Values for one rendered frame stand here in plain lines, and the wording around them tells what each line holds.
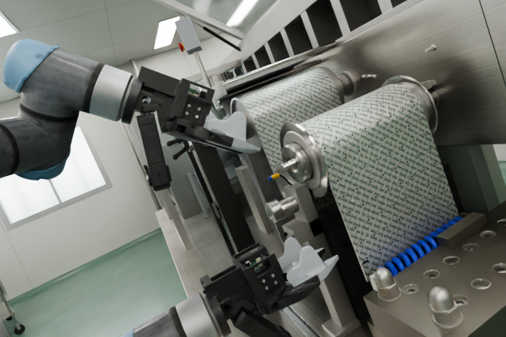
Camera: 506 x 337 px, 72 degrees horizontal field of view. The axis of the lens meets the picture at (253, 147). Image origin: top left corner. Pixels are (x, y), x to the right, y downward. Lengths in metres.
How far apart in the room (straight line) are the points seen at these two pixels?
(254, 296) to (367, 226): 0.23
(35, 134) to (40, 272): 5.95
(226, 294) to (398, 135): 0.40
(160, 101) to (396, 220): 0.45
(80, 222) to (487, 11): 5.96
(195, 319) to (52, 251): 5.87
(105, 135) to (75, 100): 5.56
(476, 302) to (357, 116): 0.32
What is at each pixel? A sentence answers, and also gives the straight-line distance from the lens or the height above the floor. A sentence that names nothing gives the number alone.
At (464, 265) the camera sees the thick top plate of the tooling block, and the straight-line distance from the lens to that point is 0.64.
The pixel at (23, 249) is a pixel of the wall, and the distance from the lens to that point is 6.42.
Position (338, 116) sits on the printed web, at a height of 1.30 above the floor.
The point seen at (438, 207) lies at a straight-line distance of 0.75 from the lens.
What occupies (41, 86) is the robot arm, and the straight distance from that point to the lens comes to 0.54.
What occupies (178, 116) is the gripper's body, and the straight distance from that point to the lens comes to 0.52.
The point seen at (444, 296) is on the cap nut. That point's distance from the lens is 0.52.
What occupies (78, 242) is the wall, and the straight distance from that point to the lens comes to 6.27.
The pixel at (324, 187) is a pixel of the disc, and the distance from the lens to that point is 0.61.
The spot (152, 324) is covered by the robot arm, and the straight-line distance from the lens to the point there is 0.55.
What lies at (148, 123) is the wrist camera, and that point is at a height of 1.41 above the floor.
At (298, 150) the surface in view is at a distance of 0.60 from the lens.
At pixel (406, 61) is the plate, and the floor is 1.34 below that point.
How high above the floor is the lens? 1.37
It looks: 6 degrees down
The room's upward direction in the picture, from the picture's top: 22 degrees counter-clockwise
